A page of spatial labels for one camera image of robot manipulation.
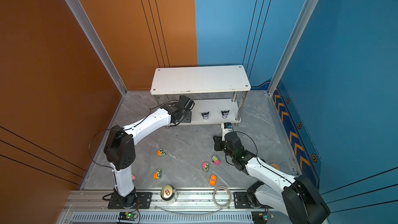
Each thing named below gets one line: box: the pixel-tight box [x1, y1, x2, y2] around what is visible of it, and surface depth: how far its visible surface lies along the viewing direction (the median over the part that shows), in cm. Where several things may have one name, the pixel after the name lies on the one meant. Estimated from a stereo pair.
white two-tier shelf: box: [149, 64, 252, 126], surface depth 83 cm
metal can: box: [160, 184, 175, 202], surface depth 68 cm
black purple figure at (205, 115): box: [201, 110, 210, 121], surface depth 96 cm
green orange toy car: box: [155, 148, 167, 157], surface depth 89 cm
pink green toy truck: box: [211, 155, 222, 166], surface depth 85 cm
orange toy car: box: [209, 174, 218, 186], surface depth 79 cm
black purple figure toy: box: [220, 109, 231, 119], surface depth 96 cm
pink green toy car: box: [201, 161, 210, 173], surface depth 84 cm
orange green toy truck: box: [152, 168, 163, 180], surface depth 81 cm
